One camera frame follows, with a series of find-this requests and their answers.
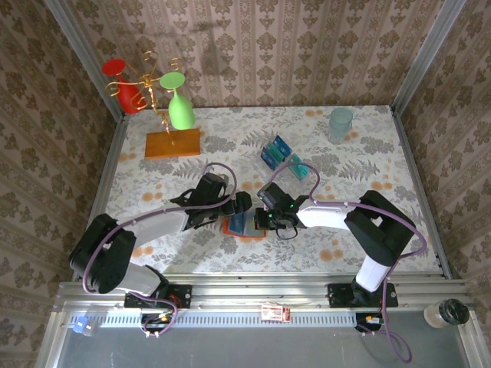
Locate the orange card holder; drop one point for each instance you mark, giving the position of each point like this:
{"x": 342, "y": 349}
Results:
{"x": 250, "y": 228}

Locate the clear acrylic card stand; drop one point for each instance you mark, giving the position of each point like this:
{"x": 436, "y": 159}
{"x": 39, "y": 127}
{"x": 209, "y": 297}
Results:
{"x": 258, "y": 165}

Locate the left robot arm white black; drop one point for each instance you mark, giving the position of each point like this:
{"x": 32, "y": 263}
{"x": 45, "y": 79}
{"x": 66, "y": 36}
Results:
{"x": 165, "y": 226}

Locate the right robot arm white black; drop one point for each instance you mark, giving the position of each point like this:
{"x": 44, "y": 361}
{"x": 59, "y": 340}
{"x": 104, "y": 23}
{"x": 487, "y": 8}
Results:
{"x": 326, "y": 215}

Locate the gold glass rack wooden base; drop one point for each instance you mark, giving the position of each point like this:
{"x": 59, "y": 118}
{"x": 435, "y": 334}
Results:
{"x": 172, "y": 143}

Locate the small red label box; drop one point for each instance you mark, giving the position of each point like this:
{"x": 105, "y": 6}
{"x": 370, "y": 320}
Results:
{"x": 274, "y": 313}

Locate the green plastic wine glass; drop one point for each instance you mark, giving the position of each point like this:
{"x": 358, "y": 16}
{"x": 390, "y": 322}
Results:
{"x": 180, "y": 113}

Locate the teal translucent plastic cup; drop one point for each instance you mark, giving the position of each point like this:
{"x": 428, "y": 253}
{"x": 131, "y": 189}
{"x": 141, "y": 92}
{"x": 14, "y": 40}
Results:
{"x": 340, "y": 128}

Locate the red plastic wine glass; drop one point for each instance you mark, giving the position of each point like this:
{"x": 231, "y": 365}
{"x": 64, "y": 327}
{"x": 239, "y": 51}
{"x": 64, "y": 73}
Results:
{"x": 128, "y": 97}

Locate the blue white plug connector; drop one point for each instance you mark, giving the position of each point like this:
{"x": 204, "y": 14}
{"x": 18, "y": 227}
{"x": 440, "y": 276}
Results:
{"x": 80, "y": 326}

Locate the glass jar black lid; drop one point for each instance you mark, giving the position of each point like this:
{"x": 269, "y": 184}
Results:
{"x": 454, "y": 311}

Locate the long aluminium mounting rail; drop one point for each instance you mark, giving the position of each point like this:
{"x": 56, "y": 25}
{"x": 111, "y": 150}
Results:
{"x": 261, "y": 293}

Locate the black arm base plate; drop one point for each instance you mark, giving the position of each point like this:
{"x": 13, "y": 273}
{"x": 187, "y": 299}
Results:
{"x": 184, "y": 295}
{"x": 337, "y": 297}

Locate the aluminium table side rail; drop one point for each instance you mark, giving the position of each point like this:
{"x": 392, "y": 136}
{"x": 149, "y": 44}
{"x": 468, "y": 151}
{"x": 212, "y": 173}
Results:
{"x": 111, "y": 161}
{"x": 418, "y": 172}

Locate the aluminium frame post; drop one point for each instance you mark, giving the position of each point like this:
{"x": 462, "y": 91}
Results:
{"x": 90, "y": 61}
{"x": 424, "y": 57}

